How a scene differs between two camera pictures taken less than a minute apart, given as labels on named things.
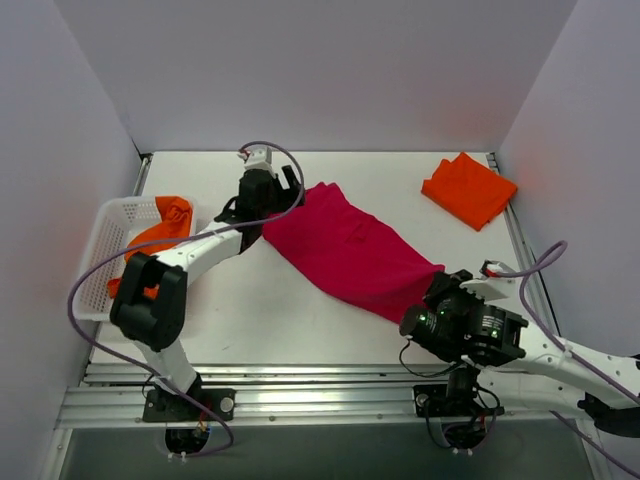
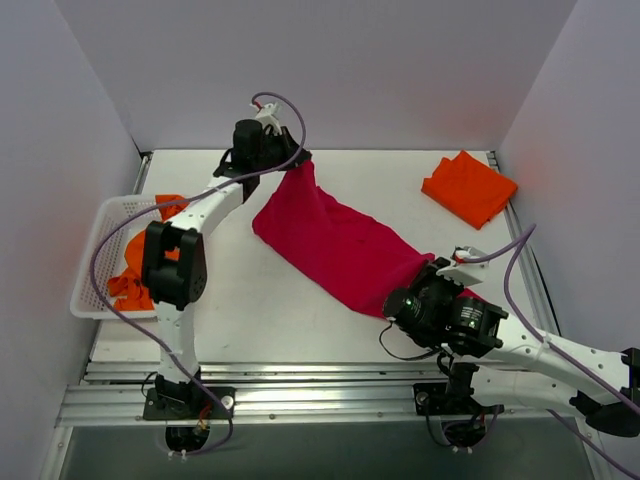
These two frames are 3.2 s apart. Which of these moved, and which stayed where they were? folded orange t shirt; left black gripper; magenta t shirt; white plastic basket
Moved: magenta t shirt; left black gripper
Stayed: folded orange t shirt; white plastic basket
